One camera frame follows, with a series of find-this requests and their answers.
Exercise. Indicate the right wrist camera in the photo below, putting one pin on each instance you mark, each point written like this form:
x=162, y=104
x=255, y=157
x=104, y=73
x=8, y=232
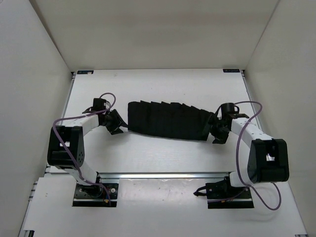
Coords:
x=230, y=111

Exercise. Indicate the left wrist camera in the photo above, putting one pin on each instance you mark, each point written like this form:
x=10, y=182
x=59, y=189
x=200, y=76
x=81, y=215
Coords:
x=99, y=104

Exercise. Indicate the aluminium rail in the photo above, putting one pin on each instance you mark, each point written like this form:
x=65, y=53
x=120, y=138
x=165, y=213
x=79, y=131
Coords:
x=164, y=175

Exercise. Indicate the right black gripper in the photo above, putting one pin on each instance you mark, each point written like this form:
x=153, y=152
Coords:
x=219, y=138

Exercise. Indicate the right blue corner label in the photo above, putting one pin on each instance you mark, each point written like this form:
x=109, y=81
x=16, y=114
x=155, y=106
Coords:
x=231, y=70

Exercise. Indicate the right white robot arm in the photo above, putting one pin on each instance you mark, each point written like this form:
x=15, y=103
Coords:
x=267, y=161

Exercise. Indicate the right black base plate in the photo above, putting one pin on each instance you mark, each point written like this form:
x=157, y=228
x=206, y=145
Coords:
x=221, y=195

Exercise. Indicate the blue corner label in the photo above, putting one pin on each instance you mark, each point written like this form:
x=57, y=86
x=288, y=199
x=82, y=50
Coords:
x=231, y=70
x=85, y=72

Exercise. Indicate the left blue corner label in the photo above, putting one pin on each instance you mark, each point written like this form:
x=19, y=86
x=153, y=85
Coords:
x=85, y=72

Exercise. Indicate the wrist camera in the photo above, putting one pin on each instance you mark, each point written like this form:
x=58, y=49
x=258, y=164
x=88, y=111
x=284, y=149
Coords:
x=99, y=104
x=230, y=111

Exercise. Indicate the black pleated skirt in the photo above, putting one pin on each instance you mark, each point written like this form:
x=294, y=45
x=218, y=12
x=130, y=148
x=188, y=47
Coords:
x=167, y=120

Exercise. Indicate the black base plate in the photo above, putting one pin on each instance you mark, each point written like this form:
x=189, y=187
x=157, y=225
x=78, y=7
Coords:
x=221, y=195
x=95, y=196

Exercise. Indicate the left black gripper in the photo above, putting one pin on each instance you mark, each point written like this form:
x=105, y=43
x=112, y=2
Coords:
x=119, y=122

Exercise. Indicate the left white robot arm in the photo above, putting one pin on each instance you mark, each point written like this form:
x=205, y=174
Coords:
x=66, y=143

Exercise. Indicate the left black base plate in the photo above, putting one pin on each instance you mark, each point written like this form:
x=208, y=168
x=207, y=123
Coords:
x=95, y=196

